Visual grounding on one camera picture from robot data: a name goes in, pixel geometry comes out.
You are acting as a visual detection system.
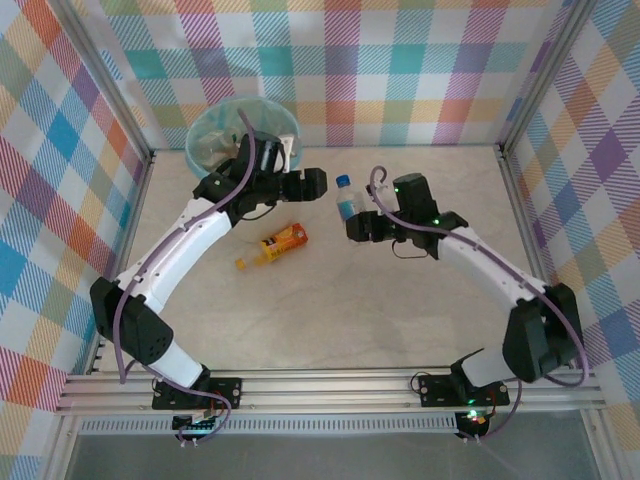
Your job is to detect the blue cap water bottle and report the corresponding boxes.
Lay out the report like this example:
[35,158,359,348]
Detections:
[333,173,370,225]

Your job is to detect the orange juice bottle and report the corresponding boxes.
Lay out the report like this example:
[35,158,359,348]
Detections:
[235,222,309,272]

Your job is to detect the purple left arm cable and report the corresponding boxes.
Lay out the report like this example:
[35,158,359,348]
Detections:
[114,107,261,444]

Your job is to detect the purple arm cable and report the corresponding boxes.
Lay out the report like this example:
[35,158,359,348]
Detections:
[114,107,261,444]
[368,166,590,444]

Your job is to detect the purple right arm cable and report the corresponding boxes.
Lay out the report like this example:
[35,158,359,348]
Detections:
[368,166,590,444]

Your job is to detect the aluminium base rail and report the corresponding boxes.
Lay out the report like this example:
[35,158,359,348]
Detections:
[53,367,607,416]

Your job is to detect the grey slotted cable duct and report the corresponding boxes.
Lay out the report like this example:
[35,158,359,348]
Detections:
[79,418,461,437]

